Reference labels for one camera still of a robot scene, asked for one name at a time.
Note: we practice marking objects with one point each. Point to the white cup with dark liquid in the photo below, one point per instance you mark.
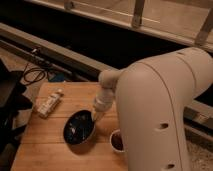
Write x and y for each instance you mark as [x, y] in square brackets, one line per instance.
[115, 141]

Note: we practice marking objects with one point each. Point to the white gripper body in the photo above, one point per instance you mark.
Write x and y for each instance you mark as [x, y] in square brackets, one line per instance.
[103, 100]

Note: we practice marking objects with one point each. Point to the metal floor rail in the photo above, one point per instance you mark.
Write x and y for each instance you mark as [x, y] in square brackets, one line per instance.
[117, 51]

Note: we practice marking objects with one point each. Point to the white small bottle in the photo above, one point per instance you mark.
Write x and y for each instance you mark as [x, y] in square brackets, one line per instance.
[45, 109]

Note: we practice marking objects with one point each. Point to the gripper finger tip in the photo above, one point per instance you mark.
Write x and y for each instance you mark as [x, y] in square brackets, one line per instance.
[96, 116]

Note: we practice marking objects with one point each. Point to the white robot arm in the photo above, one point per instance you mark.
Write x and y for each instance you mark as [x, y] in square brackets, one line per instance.
[150, 96]

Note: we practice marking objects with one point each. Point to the blue small object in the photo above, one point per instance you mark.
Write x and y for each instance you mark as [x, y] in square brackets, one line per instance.
[57, 78]

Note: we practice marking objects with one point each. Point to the dark ceramic bowl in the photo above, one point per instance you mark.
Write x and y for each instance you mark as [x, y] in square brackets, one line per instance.
[79, 127]

